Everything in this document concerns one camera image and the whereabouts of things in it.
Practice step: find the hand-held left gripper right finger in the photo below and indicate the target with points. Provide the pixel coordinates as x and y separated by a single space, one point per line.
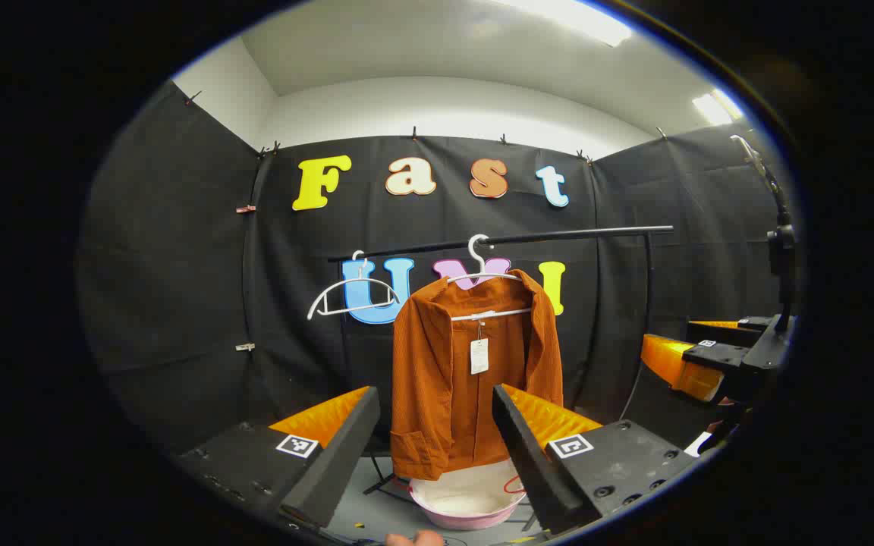
520 447

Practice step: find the long ceiling light panel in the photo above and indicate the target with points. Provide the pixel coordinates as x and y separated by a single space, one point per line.
581 19

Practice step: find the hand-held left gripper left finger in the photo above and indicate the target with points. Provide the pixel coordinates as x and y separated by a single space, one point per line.
346 447

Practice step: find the white pink-rimmed laundry hamper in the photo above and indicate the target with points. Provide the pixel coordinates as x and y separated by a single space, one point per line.
467 500

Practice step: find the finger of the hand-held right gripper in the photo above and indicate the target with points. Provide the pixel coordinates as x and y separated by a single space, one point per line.
672 364
721 332

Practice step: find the black clothes rail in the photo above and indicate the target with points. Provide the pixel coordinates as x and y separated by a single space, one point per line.
558 236

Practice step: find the white plastic hanger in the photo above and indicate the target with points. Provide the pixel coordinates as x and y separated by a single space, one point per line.
498 313
359 280

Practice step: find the small ceiling light panel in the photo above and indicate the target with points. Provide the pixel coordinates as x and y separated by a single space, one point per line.
716 108

